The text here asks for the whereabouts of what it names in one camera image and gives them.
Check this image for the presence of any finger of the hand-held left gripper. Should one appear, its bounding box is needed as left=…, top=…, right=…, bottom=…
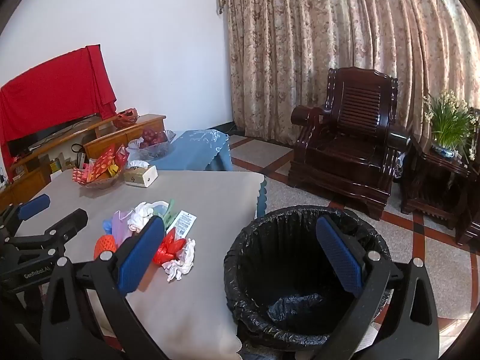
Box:
left=0, top=209, right=89, bottom=259
left=0, top=194, right=51, bottom=241

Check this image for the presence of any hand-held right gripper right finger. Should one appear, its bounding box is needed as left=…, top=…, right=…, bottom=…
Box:
left=315, top=215, right=440, bottom=360

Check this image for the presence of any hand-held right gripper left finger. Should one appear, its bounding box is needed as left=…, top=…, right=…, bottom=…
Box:
left=39, top=215, right=177, bottom=360

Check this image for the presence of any red plastic wrapper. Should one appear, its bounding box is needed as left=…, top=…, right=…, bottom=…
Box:
left=152, top=229, right=187, bottom=265

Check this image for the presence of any pink plastic bag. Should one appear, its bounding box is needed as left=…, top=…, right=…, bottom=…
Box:
left=112, top=210, right=136, bottom=246

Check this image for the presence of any orange foam fruit net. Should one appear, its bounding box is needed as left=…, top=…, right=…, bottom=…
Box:
left=94, top=234, right=118, bottom=261

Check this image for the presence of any black-bagged trash bin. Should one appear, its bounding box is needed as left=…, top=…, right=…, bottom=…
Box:
left=224, top=205, right=392, bottom=351

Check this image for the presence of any glass snack bowl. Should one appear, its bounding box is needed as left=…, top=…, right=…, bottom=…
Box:
left=77, top=170, right=124, bottom=190

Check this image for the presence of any green plastic bag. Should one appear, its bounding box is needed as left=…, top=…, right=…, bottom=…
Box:
left=159, top=199, right=181, bottom=229

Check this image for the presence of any pale blue plastic container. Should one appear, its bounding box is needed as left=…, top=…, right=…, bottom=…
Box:
left=148, top=200, right=169, bottom=218

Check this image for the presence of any white printed sachet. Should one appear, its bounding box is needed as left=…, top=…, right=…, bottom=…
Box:
left=165, top=210, right=198, bottom=239

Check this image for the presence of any bowl of red snack packets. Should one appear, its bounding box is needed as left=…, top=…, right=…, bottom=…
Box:
left=72, top=144, right=128, bottom=186

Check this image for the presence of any black television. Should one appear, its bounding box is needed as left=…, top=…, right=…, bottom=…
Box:
left=7, top=114, right=102, bottom=156

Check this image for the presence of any tissue box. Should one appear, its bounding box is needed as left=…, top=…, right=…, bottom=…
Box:
left=124, top=160, right=159, bottom=188

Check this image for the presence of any wooden tv cabinet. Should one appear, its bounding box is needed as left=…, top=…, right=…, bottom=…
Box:
left=0, top=114, right=167, bottom=211

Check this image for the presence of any grey tablecloth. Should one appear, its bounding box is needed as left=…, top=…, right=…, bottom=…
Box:
left=0, top=169, right=268, bottom=360

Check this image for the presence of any glass fruit bowl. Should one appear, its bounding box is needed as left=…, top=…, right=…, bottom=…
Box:
left=127, top=129, right=176, bottom=159

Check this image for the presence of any dark wooden armchair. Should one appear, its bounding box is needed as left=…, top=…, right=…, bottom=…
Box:
left=455, top=107, right=480, bottom=246
left=287, top=67, right=411, bottom=221

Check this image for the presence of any red woven basket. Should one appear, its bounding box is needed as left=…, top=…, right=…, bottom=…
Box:
left=112, top=108, right=139, bottom=128

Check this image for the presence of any dark wooden side table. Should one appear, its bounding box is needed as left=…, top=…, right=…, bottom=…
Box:
left=400, top=135, right=475, bottom=231

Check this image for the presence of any red cloth covered television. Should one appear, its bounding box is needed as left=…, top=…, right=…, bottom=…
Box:
left=0, top=44, right=117, bottom=158

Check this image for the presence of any potted white-flowered plant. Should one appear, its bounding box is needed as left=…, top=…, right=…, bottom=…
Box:
left=424, top=90, right=479, bottom=160

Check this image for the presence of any floral beige curtain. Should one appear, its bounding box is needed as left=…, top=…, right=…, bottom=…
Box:
left=217, top=0, right=480, bottom=151

